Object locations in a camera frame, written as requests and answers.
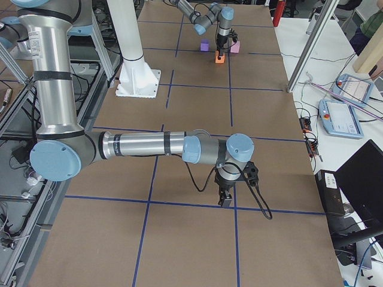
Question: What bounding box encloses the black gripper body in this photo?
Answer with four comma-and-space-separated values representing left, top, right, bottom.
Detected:
216, 33, 228, 50
214, 172, 238, 194

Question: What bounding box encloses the orange foam block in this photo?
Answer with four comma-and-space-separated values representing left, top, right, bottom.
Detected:
215, 51, 226, 64

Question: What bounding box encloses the pink foam block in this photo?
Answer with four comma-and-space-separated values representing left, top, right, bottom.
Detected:
230, 41, 241, 54

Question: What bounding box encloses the purple foam block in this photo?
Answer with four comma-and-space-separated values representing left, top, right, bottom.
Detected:
200, 39, 210, 51

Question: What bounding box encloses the red cylinder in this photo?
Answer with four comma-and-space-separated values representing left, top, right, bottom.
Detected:
272, 0, 286, 27

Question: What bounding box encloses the black computer box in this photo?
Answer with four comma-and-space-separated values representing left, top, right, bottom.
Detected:
315, 170, 345, 217

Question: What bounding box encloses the teach pendant near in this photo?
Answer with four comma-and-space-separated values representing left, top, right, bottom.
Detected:
318, 99, 364, 139

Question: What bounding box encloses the teach pendant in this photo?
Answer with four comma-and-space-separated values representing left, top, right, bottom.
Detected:
318, 99, 364, 139
330, 74, 375, 108

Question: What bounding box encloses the black monitor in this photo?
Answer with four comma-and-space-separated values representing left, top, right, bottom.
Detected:
335, 139, 382, 227

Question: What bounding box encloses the teach pendant far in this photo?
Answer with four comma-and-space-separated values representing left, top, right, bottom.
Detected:
330, 74, 375, 108

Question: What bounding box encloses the seated person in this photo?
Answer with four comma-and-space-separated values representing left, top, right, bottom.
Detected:
349, 0, 382, 56

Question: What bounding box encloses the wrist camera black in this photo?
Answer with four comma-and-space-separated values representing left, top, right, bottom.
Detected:
243, 161, 259, 187
229, 29, 238, 43

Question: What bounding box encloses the black camera cable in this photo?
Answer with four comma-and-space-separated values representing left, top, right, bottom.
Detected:
186, 163, 273, 221

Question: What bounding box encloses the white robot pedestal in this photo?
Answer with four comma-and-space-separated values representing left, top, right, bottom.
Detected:
107, 0, 161, 99

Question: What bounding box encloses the aluminium frame post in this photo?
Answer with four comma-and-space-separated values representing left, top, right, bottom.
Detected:
287, 0, 339, 93

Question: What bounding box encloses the aluminium side frame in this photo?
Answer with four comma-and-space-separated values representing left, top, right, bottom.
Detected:
0, 11, 117, 287

